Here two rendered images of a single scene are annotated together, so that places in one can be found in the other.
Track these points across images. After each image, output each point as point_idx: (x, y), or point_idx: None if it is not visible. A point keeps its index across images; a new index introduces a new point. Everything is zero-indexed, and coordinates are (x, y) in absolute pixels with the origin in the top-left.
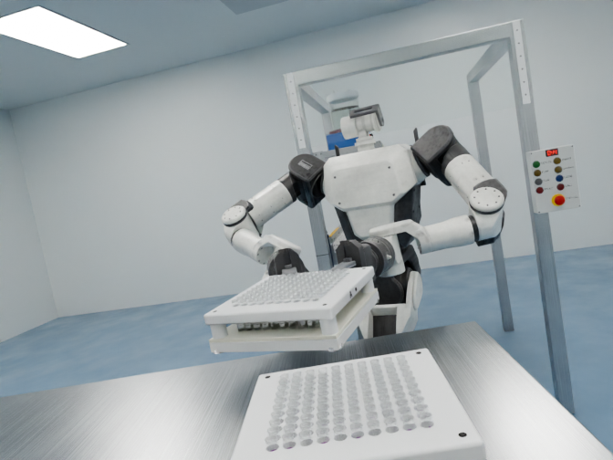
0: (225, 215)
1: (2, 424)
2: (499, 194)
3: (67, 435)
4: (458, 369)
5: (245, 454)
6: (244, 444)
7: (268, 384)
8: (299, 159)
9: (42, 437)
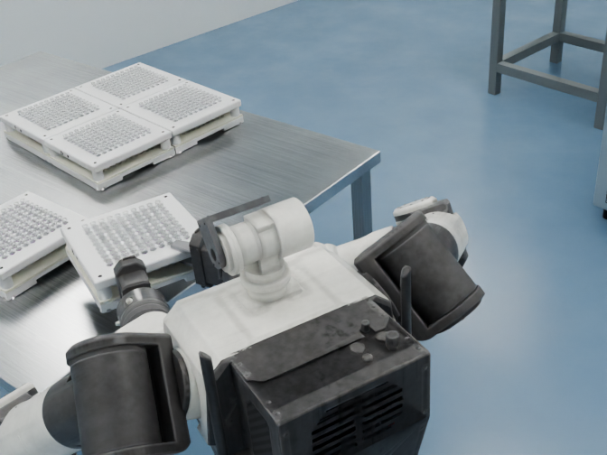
0: (420, 199)
1: (288, 168)
2: None
3: (218, 188)
4: (7, 328)
5: (31, 197)
6: (39, 199)
7: (73, 218)
8: (404, 220)
9: (233, 181)
